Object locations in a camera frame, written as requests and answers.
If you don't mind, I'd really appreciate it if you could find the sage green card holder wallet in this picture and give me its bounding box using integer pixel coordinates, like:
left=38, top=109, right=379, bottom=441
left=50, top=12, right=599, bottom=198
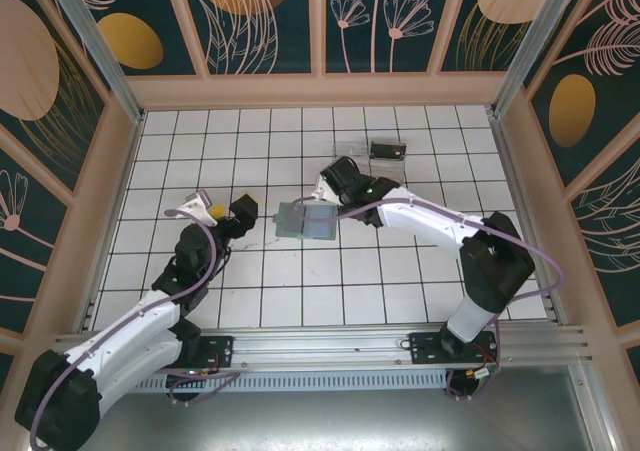
left=272, top=200, right=340, bottom=243

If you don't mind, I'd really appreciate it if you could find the grey credit card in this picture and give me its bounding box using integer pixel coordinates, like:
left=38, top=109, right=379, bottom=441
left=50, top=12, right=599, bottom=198
left=278, top=204, right=306, bottom=238

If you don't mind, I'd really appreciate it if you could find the black credit card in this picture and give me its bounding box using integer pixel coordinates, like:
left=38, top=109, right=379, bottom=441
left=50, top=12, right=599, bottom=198
left=369, top=141, right=406, bottom=161

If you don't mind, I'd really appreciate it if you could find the grey metal sheet panel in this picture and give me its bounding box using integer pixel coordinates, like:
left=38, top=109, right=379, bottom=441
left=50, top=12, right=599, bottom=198
left=74, top=390, right=609, bottom=451

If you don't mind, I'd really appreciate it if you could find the green circuit board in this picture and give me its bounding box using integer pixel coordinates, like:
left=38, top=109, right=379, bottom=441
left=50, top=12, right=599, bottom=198
left=469, top=363, right=501, bottom=387

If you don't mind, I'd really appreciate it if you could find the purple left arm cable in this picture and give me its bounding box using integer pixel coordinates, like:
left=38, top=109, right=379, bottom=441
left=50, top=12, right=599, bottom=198
left=28, top=209, right=241, bottom=451

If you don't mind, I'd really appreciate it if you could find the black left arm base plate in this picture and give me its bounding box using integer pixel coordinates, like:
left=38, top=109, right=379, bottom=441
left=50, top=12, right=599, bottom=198
left=184, top=334, right=235, bottom=370

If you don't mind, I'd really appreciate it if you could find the aluminium rail beam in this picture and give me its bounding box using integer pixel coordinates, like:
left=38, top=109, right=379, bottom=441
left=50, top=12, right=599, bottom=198
left=47, top=325, right=596, bottom=372

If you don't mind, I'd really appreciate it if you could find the slotted grey cable duct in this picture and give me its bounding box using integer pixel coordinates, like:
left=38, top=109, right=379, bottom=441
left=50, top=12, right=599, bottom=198
left=124, top=370, right=451, bottom=393

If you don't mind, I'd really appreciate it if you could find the aluminium side rail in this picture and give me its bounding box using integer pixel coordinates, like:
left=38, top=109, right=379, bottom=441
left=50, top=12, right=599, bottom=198
left=487, top=108, right=569, bottom=325

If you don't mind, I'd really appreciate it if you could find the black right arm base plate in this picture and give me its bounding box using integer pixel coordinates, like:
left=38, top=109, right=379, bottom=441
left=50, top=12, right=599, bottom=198
left=408, top=330, right=501, bottom=366

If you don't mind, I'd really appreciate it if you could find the aluminium frame post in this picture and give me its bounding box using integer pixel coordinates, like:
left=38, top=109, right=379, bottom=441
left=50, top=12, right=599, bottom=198
left=40, top=0, right=147, bottom=125
left=490, top=0, right=596, bottom=117

